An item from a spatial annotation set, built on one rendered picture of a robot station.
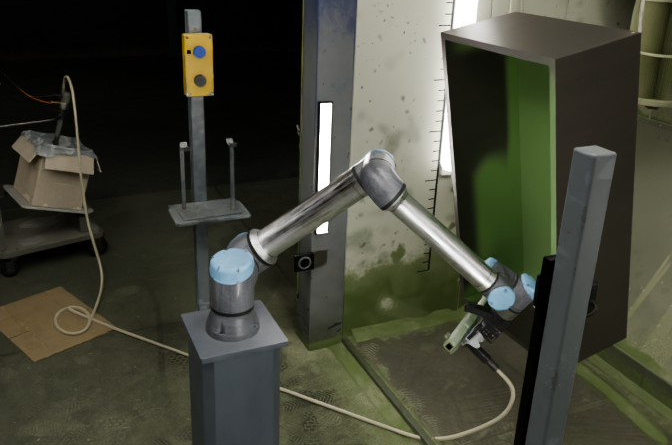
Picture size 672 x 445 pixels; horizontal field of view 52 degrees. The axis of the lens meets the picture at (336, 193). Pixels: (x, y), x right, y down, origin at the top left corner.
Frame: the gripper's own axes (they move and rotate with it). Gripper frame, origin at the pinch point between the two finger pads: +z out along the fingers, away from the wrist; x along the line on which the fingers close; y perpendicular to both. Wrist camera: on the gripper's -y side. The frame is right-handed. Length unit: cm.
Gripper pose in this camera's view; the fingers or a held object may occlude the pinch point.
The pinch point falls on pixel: (464, 339)
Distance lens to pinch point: 271.2
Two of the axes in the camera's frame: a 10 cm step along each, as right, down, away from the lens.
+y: 7.1, 6.7, -1.9
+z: -5.2, 6.9, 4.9
